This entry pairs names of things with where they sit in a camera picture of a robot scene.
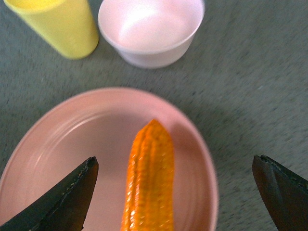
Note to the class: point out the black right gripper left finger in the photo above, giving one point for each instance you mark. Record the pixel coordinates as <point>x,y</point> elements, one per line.
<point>62,208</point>

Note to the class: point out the orange corn cob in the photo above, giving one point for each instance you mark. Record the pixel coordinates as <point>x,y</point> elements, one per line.
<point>150,175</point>

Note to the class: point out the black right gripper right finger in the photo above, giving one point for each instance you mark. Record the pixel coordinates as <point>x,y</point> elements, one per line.
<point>284,193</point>

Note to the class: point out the pink plate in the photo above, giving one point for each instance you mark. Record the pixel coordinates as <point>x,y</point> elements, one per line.
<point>103,123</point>

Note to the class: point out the yellow plastic cup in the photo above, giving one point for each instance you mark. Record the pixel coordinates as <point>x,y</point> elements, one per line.
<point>66,25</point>

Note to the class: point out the light pink bowl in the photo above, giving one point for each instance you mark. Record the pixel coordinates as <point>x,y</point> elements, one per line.
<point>150,33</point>

